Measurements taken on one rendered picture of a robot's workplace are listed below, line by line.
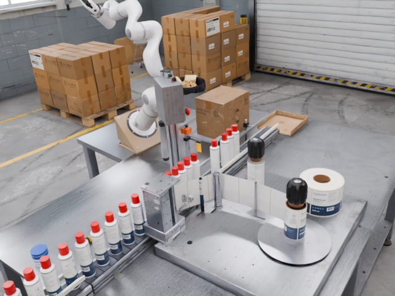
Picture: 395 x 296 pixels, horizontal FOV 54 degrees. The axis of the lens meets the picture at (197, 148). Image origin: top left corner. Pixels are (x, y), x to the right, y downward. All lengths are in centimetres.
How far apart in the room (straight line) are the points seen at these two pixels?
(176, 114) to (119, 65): 371
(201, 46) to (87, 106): 177
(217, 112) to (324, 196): 102
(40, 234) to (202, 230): 80
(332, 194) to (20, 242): 147
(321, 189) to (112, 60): 405
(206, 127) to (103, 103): 292
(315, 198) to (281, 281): 45
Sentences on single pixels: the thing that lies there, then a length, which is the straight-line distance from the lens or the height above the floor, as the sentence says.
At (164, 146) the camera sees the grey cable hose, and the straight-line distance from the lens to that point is 193.
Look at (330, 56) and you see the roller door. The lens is 630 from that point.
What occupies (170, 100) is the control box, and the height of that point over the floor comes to 141.
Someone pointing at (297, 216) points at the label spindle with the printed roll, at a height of 104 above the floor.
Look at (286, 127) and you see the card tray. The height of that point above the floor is 83.
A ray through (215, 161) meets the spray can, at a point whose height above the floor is 96.
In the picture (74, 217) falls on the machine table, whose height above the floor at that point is 83.
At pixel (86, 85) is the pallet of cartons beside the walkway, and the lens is 522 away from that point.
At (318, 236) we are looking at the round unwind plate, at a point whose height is 89.
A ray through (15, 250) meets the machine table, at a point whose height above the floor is 83.
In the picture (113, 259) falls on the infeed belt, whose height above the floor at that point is 88.
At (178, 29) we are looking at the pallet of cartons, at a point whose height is 98.
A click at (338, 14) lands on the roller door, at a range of 613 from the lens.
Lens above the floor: 202
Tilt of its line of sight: 27 degrees down
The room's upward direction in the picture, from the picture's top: 4 degrees counter-clockwise
